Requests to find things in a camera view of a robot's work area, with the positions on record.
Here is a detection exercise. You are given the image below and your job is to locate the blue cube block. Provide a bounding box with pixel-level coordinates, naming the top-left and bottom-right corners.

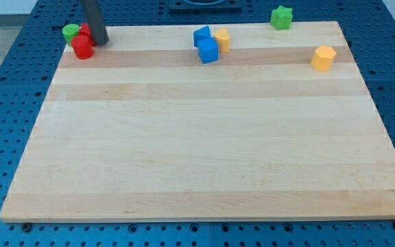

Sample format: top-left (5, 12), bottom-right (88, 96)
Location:
top-left (197, 38), bottom-right (219, 64)

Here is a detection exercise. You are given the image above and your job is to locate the light wooden board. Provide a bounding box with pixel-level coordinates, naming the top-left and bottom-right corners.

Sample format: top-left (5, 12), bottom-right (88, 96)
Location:
top-left (0, 21), bottom-right (395, 223)

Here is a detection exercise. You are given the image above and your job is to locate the yellow heart block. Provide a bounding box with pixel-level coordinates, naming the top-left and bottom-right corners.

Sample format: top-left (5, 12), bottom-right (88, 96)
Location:
top-left (213, 27), bottom-right (231, 53)

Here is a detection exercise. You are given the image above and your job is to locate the blue triangular block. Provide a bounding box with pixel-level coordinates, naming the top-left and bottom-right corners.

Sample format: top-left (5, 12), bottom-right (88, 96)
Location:
top-left (193, 25), bottom-right (211, 47)

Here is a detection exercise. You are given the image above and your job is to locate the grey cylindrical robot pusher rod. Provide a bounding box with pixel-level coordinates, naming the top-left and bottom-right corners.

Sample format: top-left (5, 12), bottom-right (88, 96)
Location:
top-left (80, 0), bottom-right (110, 46)

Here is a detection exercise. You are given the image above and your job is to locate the green star block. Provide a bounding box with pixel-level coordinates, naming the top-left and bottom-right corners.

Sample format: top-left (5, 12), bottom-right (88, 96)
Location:
top-left (270, 5), bottom-right (293, 30)

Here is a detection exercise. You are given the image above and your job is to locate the yellow hexagon block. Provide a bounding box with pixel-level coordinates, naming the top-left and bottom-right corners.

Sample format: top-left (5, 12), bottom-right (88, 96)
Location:
top-left (311, 46), bottom-right (337, 71)

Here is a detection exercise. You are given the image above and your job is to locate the red block behind cylinder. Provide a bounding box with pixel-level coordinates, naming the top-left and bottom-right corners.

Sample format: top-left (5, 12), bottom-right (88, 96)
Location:
top-left (78, 23), bottom-right (96, 47)

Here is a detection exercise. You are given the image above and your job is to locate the green cylinder block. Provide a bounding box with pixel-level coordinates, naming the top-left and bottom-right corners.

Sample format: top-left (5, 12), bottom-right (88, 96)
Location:
top-left (62, 23), bottom-right (80, 47)

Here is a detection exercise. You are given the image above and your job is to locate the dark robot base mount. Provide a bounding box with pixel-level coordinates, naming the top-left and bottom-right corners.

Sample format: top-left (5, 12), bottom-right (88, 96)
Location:
top-left (167, 0), bottom-right (242, 13)

